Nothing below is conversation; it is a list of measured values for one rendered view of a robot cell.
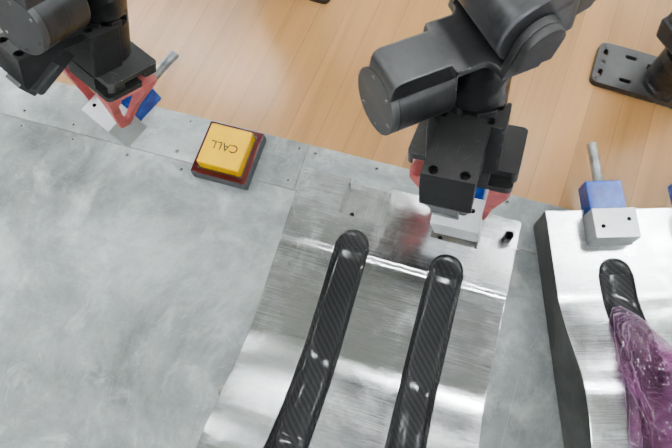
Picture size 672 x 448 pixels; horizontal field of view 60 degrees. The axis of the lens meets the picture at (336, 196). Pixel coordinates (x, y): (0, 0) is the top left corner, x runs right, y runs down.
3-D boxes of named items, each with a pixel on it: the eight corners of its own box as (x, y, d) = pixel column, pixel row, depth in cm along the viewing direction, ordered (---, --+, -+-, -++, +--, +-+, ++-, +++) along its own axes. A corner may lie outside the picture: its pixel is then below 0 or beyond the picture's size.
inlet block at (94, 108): (170, 53, 78) (153, 31, 73) (196, 73, 77) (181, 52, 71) (102, 126, 76) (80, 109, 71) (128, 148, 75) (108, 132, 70)
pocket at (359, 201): (350, 189, 73) (349, 177, 69) (391, 199, 72) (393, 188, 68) (340, 222, 71) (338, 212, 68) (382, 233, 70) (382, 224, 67)
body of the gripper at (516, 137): (515, 188, 52) (530, 125, 47) (406, 166, 55) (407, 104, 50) (525, 142, 57) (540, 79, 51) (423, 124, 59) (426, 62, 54)
